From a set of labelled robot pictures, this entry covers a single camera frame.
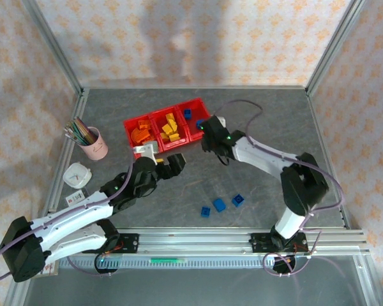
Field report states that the orange two-stud lego plate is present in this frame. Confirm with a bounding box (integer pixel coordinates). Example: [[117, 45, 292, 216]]
[[130, 127, 147, 144]]

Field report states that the red plastic bin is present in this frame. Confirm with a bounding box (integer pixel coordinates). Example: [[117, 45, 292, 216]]
[[150, 106, 190, 151], [123, 113, 162, 154], [177, 98, 213, 141]]

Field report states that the pink cup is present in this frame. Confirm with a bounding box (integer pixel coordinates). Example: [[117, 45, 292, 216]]
[[79, 126, 109, 161]]

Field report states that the small white red label card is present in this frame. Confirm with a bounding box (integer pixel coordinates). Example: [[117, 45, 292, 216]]
[[65, 190, 87, 208]]

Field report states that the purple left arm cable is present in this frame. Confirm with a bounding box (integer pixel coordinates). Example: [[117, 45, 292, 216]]
[[0, 148, 137, 288]]

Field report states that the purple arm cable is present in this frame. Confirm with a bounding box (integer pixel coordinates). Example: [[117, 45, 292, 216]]
[[0, 148, 137, 288], [214, 100, 345, 277]]

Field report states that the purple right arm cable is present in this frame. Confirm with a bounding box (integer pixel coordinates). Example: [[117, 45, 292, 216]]
[[214, 100, 345, 277]]

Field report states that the aluminium table edge rail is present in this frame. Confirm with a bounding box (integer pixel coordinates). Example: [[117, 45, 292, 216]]
[[306, 91, 354, 229], [79, 84, 309, 91], [43, 89, 90, 226]]

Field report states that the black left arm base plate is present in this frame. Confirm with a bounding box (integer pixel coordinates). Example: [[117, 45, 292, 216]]
[[98, 233, 140, 255]]

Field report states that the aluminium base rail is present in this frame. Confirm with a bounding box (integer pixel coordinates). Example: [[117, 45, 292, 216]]
[[44, 228, 370, 256]]

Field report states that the grey slotted cable duct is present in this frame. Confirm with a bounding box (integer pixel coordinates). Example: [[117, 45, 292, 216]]
[[59, 256, 275, 269]]

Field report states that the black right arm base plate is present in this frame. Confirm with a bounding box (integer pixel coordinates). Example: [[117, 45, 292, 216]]
[[249, 232, 309, 255]]

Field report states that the aluminium frame post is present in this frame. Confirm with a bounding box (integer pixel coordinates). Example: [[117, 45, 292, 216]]
[[21, 0, 84, 94], [305, 0, 367, 94]]

